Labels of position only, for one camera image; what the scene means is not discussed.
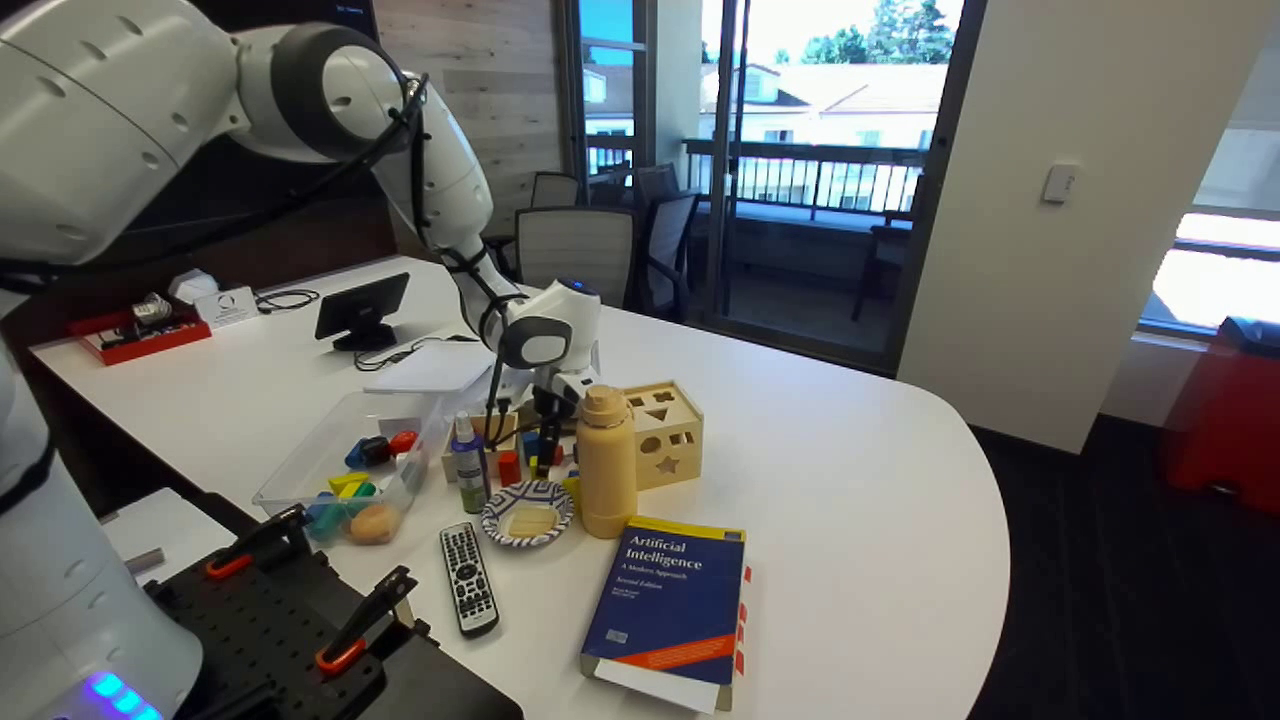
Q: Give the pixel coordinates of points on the dark office chair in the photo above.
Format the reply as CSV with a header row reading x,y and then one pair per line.
x,y
666,242

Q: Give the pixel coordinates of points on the black orange clamp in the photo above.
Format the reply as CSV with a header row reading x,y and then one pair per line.
x,y
253,542
362,623

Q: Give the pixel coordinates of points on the black remote control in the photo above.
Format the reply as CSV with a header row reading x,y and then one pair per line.
x,y
470,581

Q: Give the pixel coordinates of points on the grey office chair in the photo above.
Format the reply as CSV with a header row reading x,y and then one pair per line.
x,y
575,254

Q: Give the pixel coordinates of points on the red ball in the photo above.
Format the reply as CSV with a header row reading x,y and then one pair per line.
x,y
400,442

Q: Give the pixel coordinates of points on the orange ball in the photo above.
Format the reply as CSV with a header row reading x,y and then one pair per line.
x,y
373,523

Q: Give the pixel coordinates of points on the clear plastic bin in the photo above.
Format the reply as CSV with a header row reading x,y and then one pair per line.
x,y
355,466

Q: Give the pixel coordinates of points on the white light switch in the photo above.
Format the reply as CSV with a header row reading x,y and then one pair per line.
x,y
1058,181

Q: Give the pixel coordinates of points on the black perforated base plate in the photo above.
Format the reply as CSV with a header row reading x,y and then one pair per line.
x,y
281,642

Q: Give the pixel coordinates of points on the red storage bin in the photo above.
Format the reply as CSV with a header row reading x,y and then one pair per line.
x,y
1227,412

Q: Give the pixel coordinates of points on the dark outdoor chair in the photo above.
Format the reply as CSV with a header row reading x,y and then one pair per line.
x,y
887,265

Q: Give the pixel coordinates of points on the balcony railing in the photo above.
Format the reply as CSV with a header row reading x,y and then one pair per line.
x,y
800,165

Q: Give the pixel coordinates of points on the blue book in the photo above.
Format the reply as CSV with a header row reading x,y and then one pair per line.
x,y
666,615

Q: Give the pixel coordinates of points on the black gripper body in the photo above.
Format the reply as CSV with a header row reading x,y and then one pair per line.
x,y
557,392

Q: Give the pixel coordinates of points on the small clear bottle blue label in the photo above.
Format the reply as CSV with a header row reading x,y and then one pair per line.
x,y
466,466

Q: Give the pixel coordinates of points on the wooden shape sorter box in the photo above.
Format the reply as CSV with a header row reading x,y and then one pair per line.
x,y
671,433

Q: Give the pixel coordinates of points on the red parts tray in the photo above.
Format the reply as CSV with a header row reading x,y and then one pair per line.
x,y
141,328

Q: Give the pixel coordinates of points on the white small device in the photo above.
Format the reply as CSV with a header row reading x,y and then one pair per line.
x,y
213,297

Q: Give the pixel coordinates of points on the patterned blue white plate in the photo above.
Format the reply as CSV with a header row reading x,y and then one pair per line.
x,y
529,518

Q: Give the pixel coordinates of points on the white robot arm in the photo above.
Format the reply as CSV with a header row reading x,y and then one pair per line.
x,y
105,121

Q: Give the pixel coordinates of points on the red block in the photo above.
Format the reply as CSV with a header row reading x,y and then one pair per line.
x,y
504,466

